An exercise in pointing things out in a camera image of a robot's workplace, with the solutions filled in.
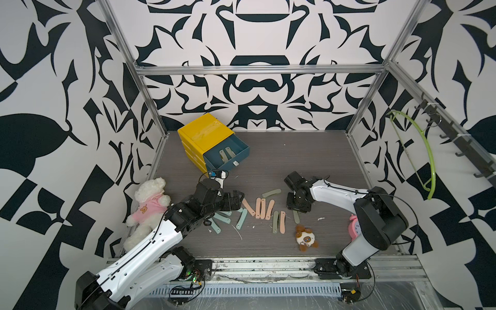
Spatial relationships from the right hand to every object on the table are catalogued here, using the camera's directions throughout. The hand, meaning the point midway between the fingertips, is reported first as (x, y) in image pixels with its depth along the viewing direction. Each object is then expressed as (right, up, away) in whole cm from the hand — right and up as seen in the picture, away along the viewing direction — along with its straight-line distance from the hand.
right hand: (290, 205), depth 91 cm
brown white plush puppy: (+4, -10, -12) cm, 16 cm away
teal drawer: (-35, +21, -4) cm, 41 cm away
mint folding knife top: (-28, -3, -2) cm, 28 cm away
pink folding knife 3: (-12, -1, -2) cm, 13 cm away
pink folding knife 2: (-15, -1, -2) cm, 15 cm away
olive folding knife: (-28, +25, -1) cm, 37 cm away
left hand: (-25, +9, -15) cm, 31 cm away
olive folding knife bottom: (-8, +5, +3) cm, 10 cm away
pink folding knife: (-20, 0, 0) cm, 20 cm away
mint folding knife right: (-22, -5, -4) cm, 23 cm away
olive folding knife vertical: (-8, -6, -6) cm, 11 cm away
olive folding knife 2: (+2, -4, -4) cm, 6 cm away
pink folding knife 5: (-5, -6, -6) cm, 10 cm away
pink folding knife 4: (-9, 0, -1) cm, 9 cm away
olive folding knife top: (-31, +23, -2) cm, 38 cm away
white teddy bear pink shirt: (-59, +2, -10) cm, 60 cm away
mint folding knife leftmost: (-34, -7, -7) cm, 35 cm away
